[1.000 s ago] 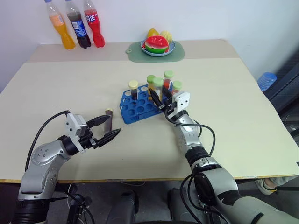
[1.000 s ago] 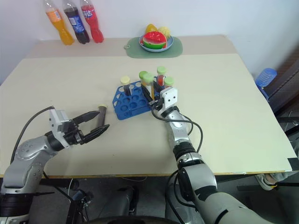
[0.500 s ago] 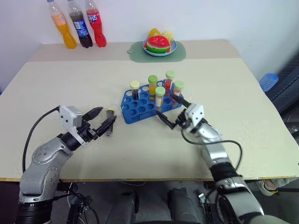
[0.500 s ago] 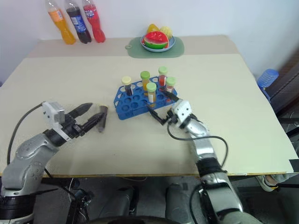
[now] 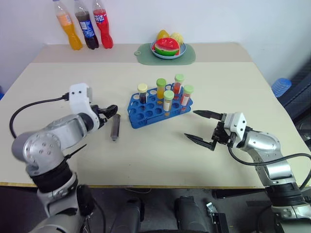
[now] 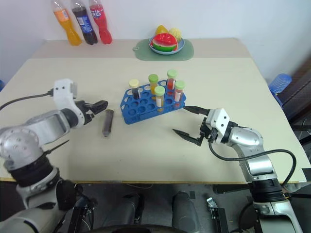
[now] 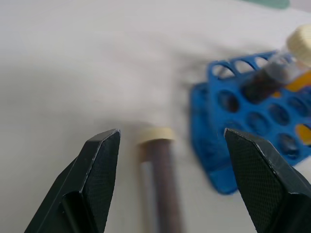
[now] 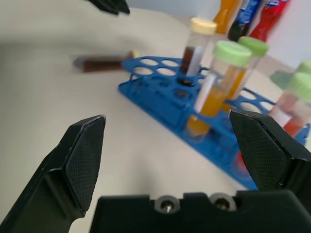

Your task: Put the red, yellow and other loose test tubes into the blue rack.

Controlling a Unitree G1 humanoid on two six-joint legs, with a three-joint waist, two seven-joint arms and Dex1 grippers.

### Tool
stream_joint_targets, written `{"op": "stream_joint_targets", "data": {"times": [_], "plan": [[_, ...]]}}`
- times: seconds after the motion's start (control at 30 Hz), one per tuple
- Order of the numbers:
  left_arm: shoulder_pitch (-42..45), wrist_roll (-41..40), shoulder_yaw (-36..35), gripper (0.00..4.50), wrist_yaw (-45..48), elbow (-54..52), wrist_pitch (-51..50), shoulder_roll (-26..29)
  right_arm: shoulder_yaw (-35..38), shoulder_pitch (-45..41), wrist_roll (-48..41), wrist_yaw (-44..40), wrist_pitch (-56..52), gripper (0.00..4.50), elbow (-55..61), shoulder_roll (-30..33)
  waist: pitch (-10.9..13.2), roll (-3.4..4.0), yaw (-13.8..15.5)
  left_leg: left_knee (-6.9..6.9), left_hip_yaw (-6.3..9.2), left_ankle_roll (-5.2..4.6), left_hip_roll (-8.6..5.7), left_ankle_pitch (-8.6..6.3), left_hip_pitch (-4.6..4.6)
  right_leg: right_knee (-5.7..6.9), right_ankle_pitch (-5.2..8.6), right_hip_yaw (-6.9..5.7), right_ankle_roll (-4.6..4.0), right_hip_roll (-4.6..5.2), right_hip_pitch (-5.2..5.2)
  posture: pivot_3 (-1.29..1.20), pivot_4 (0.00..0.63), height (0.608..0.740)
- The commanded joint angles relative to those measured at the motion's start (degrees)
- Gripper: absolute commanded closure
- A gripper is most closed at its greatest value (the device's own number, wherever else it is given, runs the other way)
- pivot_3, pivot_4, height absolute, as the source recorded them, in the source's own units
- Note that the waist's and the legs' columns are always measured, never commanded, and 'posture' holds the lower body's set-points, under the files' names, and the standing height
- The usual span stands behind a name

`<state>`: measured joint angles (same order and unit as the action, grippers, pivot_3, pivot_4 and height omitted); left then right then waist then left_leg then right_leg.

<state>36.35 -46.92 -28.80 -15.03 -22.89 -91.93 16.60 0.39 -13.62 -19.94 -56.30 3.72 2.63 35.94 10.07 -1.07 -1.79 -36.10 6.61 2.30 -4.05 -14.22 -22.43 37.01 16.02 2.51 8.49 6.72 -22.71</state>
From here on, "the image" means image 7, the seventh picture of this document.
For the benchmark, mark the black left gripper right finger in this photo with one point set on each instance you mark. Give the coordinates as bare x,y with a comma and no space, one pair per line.
264,184

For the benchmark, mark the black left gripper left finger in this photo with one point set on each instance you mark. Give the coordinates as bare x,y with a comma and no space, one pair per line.
92,184

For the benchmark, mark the blue test tube rack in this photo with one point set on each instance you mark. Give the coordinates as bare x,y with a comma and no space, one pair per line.
243,126

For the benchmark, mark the dark liquid test tube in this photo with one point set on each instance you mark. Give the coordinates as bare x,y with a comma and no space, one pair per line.
165,179
272,75

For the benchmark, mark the yellow liquid test tube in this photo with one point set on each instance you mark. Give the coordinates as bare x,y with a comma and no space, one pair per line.
302,83

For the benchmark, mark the green mat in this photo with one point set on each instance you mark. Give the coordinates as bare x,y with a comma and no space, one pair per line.
273,3

